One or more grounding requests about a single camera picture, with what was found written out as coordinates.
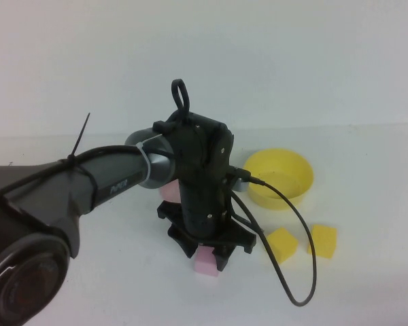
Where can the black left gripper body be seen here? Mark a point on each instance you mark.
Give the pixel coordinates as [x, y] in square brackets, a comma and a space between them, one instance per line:
[204, 217]

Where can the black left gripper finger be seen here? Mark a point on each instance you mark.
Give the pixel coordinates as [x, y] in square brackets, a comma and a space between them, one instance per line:
[222, 258]
[191, 250]

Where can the pink foam cube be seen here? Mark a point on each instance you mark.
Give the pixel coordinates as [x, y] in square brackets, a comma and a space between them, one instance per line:
[205, 265]

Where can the yellow foam cube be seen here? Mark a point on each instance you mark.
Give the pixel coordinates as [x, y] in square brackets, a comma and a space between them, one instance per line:
[324, 241]
[285, 246]

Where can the left grey black robot arm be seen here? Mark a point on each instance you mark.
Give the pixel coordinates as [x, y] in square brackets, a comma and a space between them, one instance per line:
[37, 203]

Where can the pale pink round bowl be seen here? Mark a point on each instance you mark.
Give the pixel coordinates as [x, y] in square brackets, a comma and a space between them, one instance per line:
[170, 193]

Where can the yellow round bowl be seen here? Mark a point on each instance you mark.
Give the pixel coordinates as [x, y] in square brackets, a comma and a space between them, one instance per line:
[285, 159]

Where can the white zip tie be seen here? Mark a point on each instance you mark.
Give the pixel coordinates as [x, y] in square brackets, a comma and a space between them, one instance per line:
[146, 169]

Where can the black zip tie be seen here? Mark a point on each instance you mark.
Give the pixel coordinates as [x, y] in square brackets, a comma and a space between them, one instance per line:
[82, 136]

